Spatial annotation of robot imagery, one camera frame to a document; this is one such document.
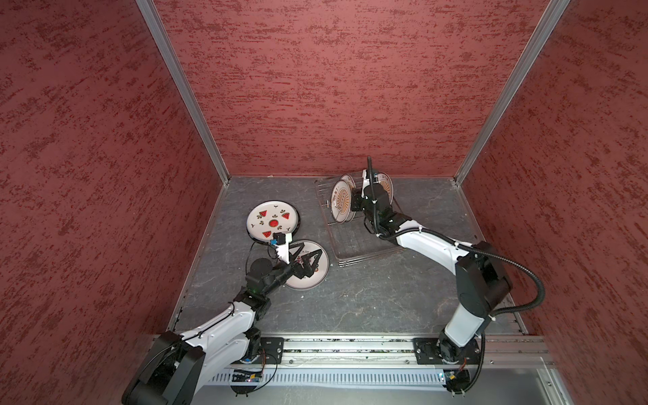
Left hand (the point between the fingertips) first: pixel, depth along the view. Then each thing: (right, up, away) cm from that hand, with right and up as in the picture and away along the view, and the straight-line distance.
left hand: (313, 252), depth 80 cm
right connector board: (+42, -35, -9) cm, 56 cm away
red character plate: (+2, -9, +10) cm, 13 cm away
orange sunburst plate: (+10, +17, +25) cm, 32 cm away
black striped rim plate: (-19, +10, +23) cm, 32 cm away
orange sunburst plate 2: (+28, +25, +22) cm, 44 cm away
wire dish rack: (+14, 0, +18) cm, 23 cm away
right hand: (+14, +20, +8) cm, 26 cm away
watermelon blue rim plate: (-19, +10, +23) cm, 32 cm away
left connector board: (-21, -35, -7) cm, 42 cm away
